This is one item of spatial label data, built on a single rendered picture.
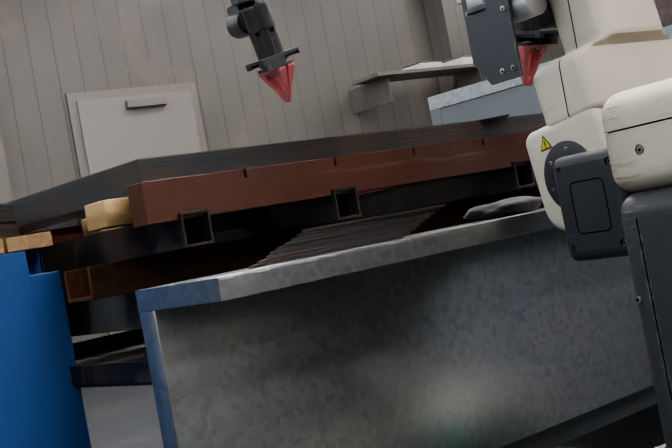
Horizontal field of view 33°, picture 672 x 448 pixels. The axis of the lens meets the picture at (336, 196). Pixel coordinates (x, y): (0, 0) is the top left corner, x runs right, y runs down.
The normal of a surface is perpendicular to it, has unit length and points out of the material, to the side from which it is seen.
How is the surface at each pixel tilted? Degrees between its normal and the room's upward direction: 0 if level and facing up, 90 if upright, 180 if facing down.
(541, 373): 90
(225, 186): 90
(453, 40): 90
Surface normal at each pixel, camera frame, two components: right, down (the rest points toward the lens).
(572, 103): -0.82, 0.14
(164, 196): 0.64, -0.15
